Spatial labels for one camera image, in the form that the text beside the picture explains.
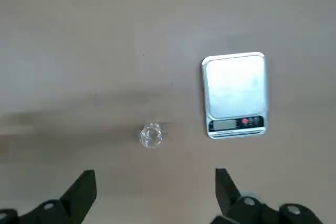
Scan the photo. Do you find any white electronic scale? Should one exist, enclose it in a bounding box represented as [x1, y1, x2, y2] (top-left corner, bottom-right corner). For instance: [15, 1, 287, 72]
[201, 51, 269, 140]

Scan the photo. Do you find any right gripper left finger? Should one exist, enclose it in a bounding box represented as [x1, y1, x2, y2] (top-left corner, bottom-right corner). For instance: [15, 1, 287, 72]
[0, 169, 97, 224]

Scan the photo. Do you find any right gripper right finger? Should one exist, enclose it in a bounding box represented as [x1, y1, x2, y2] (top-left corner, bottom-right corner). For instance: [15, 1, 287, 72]
[211, 168, 324, 224]

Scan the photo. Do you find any clear measuring cup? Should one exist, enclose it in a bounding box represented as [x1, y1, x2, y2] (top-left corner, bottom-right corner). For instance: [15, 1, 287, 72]
[138, 121, 163, 150]

